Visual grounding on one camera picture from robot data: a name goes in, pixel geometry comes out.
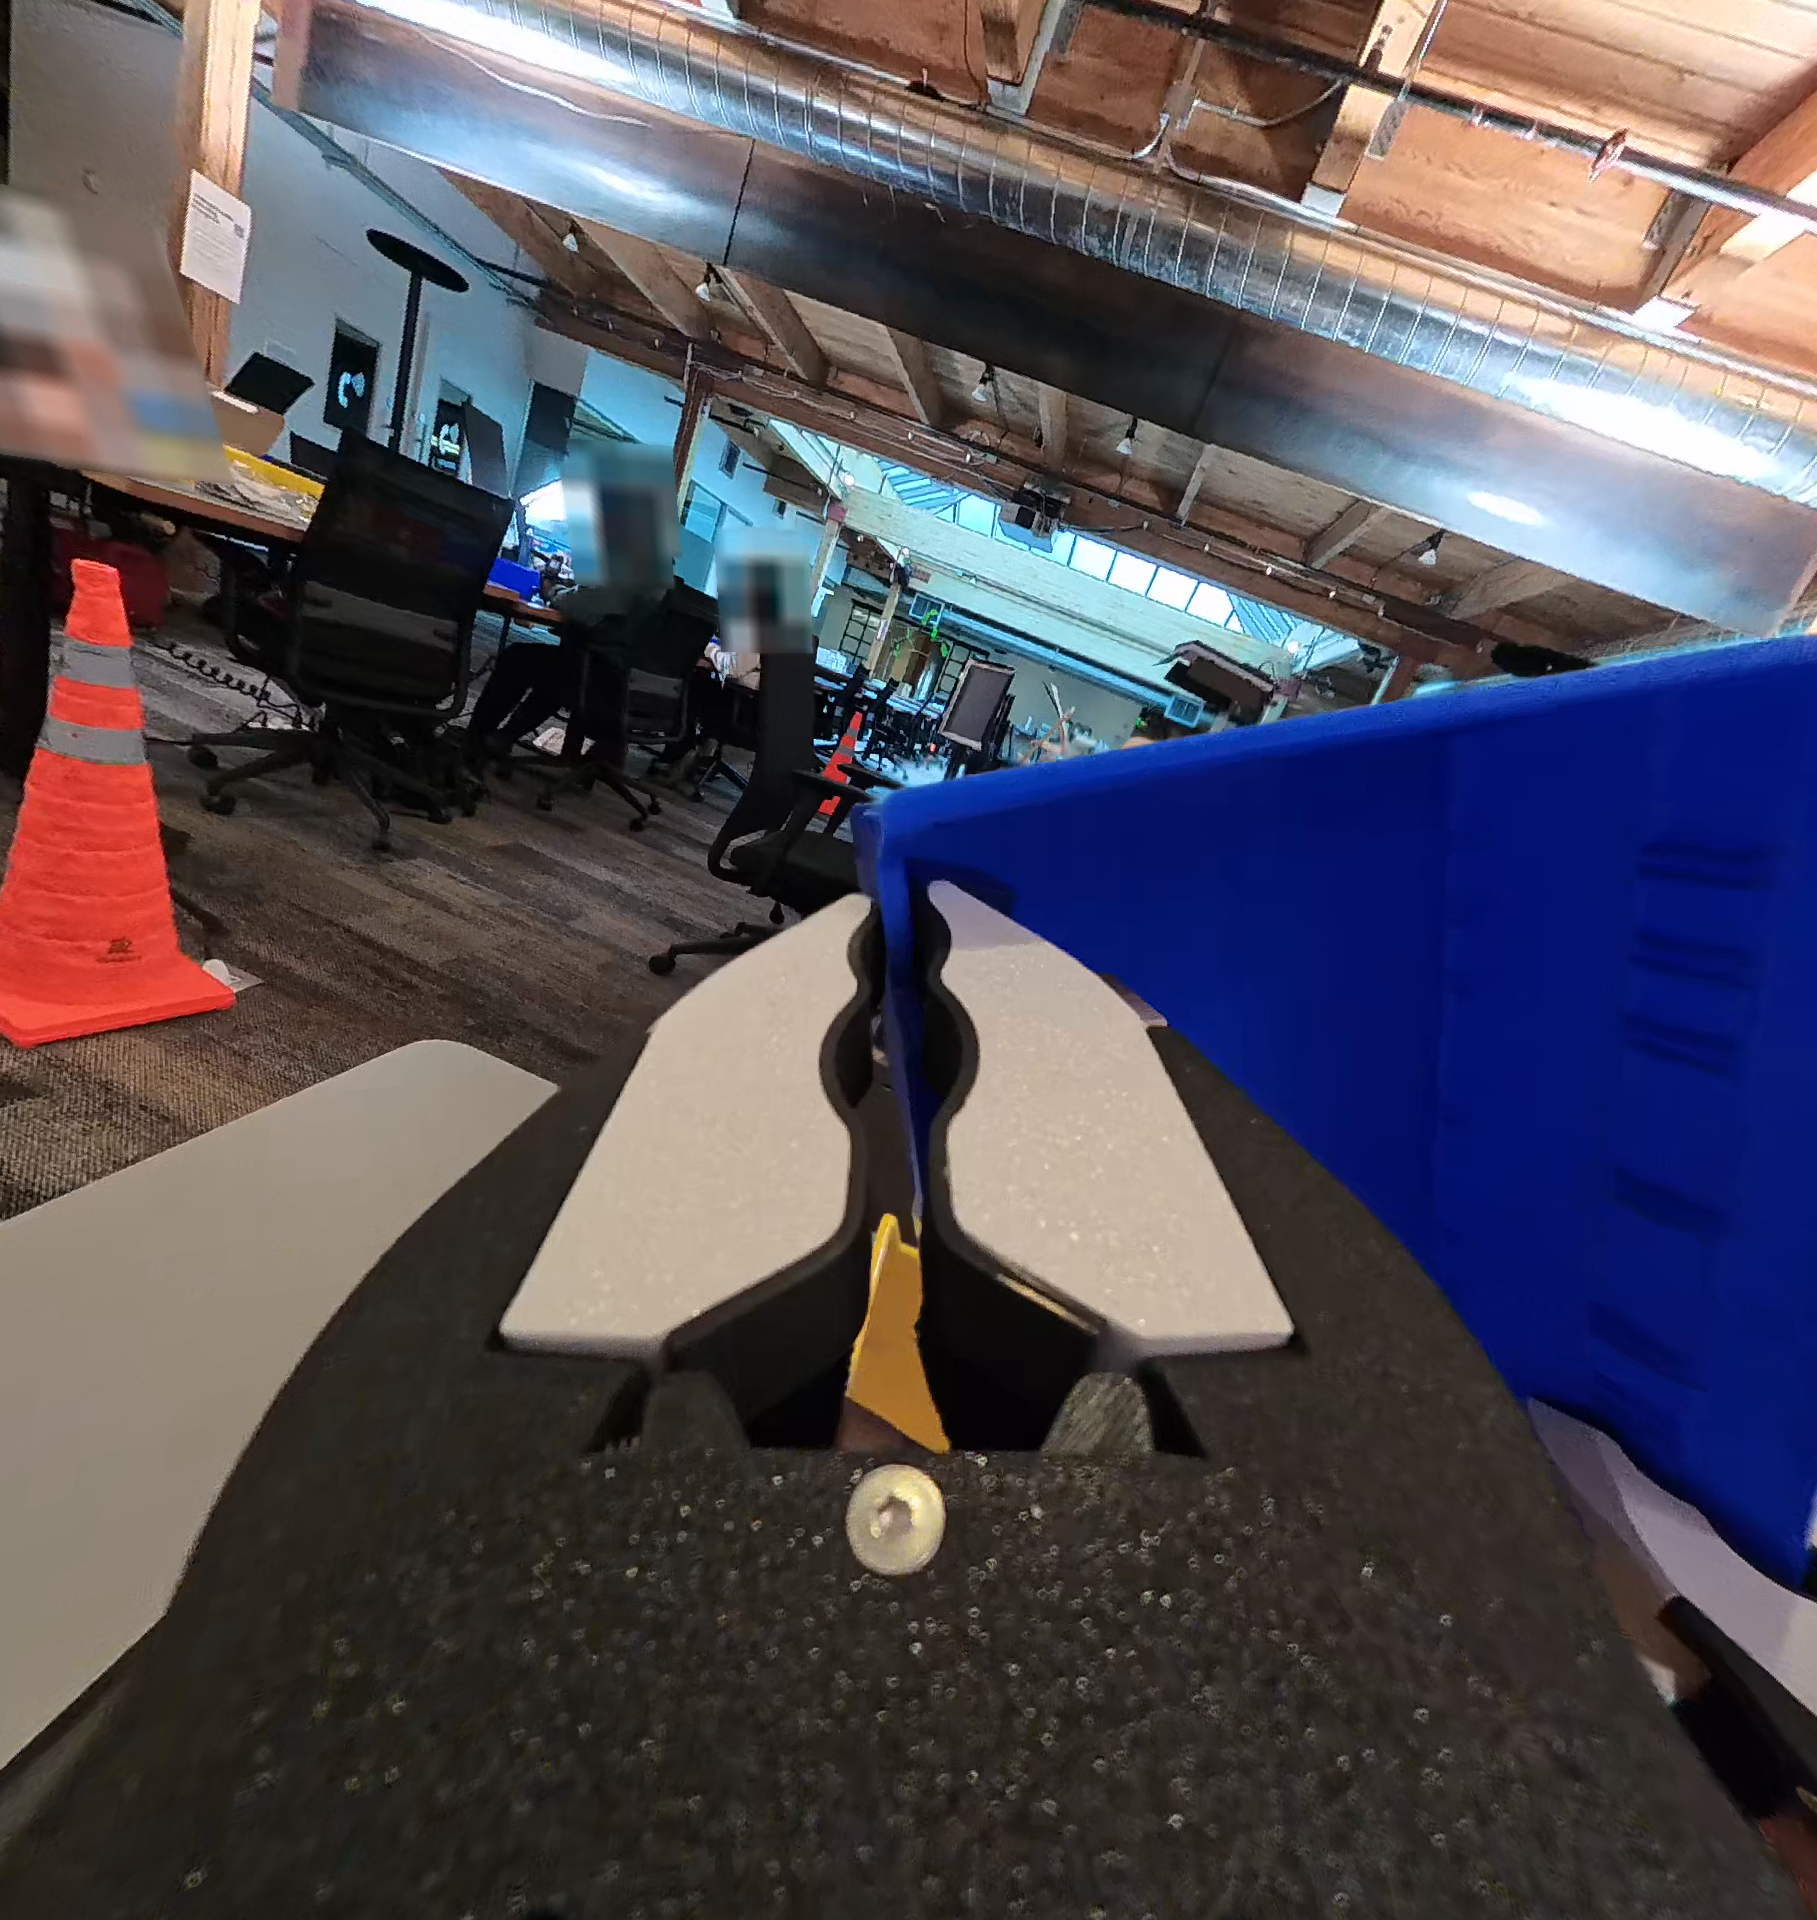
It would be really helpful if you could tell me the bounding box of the black floor lamp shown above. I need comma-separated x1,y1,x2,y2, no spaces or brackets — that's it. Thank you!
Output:
363,229,471,452

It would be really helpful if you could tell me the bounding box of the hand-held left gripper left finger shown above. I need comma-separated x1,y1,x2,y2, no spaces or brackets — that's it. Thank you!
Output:
498,893,875,1370

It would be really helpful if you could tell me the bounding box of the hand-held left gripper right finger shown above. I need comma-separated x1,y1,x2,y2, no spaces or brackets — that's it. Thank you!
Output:
919,882,1297,1373

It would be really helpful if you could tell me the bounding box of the dark wall poster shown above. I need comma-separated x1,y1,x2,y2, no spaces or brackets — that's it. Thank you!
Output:
323,322,380,444

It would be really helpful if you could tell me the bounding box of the black mesh office chair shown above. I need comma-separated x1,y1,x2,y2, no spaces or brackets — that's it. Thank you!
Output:
650,651,910,978
194,436,517,854

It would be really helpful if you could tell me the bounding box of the silver ventilation duct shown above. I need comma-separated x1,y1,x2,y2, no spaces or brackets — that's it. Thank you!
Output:
293,0,1817,528

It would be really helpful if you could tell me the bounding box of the wooden office desk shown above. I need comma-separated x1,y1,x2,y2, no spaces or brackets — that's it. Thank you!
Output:
0,398,325,774

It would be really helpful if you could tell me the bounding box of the wooden column with paper notice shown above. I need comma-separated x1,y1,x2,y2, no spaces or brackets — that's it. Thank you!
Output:
173,0,261,388

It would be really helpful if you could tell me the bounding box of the yellow plastic bin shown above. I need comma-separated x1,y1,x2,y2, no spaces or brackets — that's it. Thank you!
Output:
845,1213,953,1453

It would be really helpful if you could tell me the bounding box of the red bag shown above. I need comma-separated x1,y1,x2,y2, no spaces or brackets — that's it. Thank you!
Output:
52,533,169,625

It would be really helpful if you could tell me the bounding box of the blue plastic bin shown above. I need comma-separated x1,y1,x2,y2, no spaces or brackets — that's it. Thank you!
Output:
851,630,1817,1589

